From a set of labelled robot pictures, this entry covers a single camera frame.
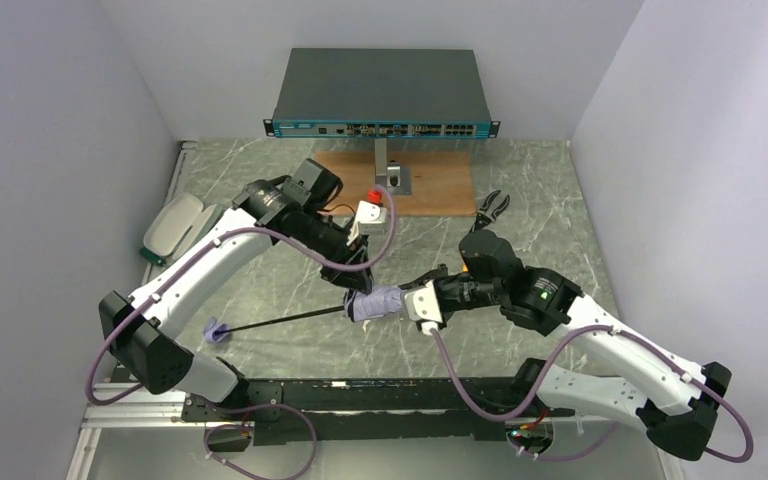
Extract metal bracket stand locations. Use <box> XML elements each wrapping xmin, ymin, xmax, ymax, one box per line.
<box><xmin>374</xmin><ymin>138</ymin><xmax>412</xmax><ymax>196</ymax></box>

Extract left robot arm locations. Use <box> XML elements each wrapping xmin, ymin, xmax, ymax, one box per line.
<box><xmin>99</xmin><ymin>159</ymin><xmax>397</xmax><ymax>409</ymax></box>

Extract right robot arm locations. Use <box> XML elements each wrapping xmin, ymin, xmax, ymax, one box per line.
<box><xmin>402</xmin><ymin>230</ymin><xmax>734</xmax><ymax>461</ymax></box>

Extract black handled pliers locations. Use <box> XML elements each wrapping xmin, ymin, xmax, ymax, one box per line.
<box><xmin>469</xmin><ymin>190</ymin><xmax>510</xmax><ymax>233</ymax></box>

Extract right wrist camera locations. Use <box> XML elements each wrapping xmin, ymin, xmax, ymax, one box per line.
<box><xmin>402</xmin><ymin>280</ymin><xmax>445</xmax><ymax>336</ymax></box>

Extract green handled screwdriver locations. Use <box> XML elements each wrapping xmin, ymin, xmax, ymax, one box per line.
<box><xmin>139</xmin><ymin>246</ymin><xmax>167</xmax><ymax>266</ymax></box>

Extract wooden board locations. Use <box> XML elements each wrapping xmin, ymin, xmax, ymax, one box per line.
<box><xmin>314</xmin><ymin>151</ymin><xmax>477</xmax><ymax>217</ymax></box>

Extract network switch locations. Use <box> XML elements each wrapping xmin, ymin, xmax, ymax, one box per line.
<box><xmin>263</xmin><ymin>48</ymin><xmax>501</xmax><ymax>140</ymax></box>

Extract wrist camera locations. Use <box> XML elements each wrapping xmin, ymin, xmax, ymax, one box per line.
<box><xmin>402</xmin><ymin>280</ymin><xmax>445</xmax><ymax>336</ymax></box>
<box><xmin>346</xmin><ymin>189</ymin><xmax>389</xmax><ymax>245</ymax></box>

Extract purple folding umbrella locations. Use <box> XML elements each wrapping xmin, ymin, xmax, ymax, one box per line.
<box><xmin>203</xmin><ymin>286</ymin><xmax>403</xmax><ymax>344</ymax></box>

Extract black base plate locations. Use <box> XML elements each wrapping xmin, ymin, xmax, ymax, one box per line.
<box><xmin>180</xmin><ymin>377</ymin><xmax>577</xmax><ymax>446</ymax></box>

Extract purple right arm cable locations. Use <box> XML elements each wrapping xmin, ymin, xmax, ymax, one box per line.
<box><xmin>430</xmin><ymin>324</ymin><xmax>755</xmax><ymax>465</ymax></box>

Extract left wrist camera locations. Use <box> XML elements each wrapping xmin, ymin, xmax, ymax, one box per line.
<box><xmin>346</xmin><ymin>189</ymin><xmax>389</xmax><ymax>245</ymax></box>

